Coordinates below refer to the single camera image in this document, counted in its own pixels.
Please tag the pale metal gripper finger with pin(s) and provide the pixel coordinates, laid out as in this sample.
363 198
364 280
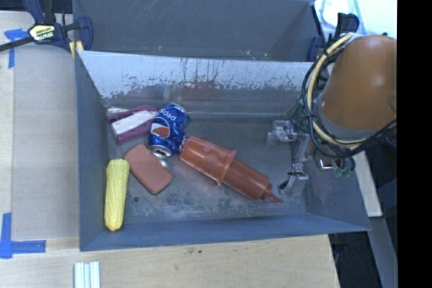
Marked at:
281 133
297 177

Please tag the red-brown plastic syringe toy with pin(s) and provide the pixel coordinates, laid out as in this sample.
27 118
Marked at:
226 165

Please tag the crushed blue soda can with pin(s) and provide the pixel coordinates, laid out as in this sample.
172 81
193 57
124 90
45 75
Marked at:
167 129

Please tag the grey metal bin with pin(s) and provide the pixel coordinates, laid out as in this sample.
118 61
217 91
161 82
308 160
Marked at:
209 27

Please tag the red-brown flat block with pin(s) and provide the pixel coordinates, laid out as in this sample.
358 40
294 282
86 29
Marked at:
148 168

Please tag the purple and white box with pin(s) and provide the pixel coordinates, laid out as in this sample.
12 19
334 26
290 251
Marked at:
130 124

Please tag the yellow toy corn cob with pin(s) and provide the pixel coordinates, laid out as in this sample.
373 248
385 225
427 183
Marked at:
116 194

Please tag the pale wood flat board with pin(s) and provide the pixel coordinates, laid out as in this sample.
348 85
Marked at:
44 145

